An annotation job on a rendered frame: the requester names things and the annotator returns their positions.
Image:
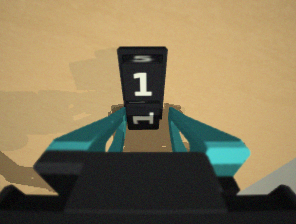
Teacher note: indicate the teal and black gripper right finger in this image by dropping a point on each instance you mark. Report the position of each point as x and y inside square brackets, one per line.
[226, 152]

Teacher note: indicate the black calendar cube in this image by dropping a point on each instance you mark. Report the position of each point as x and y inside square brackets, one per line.
[142, 77]
[143, 115]

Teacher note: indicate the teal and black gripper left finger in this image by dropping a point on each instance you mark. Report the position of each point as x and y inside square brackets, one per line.
[94, 136]

